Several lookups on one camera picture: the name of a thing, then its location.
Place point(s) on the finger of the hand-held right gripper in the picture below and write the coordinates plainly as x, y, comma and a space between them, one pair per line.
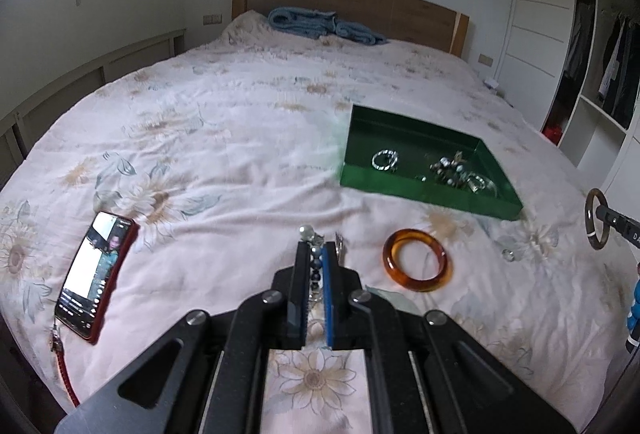
620, 221

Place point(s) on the green tray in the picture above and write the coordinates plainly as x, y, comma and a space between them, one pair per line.
370, 184

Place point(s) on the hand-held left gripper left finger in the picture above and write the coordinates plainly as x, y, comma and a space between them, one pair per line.
300, 299

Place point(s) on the low white wall cabinet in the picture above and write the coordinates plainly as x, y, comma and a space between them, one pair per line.
75, 79

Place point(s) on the white wardrobe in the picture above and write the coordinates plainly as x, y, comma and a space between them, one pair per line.
540, 24

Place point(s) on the blue folded blanket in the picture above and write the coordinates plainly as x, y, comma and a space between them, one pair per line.
300, 22
360, 33

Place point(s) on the smartphone in red case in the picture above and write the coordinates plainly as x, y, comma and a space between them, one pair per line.
92, 279

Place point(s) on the wooden headboard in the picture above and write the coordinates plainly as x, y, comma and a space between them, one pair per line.
360, 4

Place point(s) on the olive brown bangle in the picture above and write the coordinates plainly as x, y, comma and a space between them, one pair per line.
588, 220

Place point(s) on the floral bedspread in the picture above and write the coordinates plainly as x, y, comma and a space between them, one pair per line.
225, 164

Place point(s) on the wall outlet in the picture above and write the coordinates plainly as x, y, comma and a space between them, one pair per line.
486, 60
212, 19

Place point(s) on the hanging clothes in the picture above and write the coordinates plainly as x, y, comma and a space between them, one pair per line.
617, 64

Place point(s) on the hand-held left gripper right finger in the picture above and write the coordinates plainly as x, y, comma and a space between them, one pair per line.
329, 299

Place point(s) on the amber bangle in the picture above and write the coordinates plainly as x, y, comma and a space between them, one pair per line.
417, 287

